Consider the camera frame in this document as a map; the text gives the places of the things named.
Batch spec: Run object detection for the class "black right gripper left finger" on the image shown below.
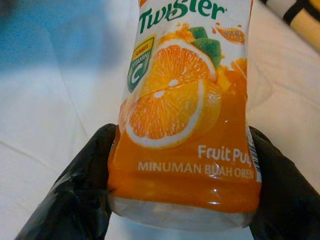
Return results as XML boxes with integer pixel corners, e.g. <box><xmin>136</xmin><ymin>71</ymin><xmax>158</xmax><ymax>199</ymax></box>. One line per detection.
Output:
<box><xmin>13</xmin><ymin>123</ymin><xmax>118</xmax><ymax>240</ymax></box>

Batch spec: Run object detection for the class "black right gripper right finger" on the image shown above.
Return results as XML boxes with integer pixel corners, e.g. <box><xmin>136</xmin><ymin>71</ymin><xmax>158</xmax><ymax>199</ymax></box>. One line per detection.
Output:
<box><xmin>246</xmin><ymin>126</ymin><xmax>320</xmax><ymax>240</ymax></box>

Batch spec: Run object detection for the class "orange juice plastic bottle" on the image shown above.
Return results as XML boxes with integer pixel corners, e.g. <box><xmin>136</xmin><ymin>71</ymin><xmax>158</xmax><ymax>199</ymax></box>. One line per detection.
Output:
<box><xmin>106</xmin><ymin>0</ymin><xmax>263</xmax><ymax>231</ymax></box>

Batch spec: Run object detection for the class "yellow egg cartoon blanket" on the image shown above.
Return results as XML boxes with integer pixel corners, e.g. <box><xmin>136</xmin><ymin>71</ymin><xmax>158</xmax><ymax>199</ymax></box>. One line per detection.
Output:
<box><xmin>258</xmin><ymin>0</ymin><xmax>320</xmax><ymax>55</ymax></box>

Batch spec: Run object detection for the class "white quilted mattress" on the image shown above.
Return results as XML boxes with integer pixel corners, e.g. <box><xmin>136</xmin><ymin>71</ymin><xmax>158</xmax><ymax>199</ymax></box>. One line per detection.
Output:
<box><xmin>247</xmin><ymin>0</ymin><xmax>320</xmax><ymax>195</ymax></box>

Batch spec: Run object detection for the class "blurry blue object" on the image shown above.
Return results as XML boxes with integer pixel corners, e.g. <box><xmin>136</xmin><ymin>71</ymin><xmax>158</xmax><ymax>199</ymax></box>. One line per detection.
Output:
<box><xmin>0</xmin><ymin>0</ymin><xmax>113</xmax><ymax>70</ymax></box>

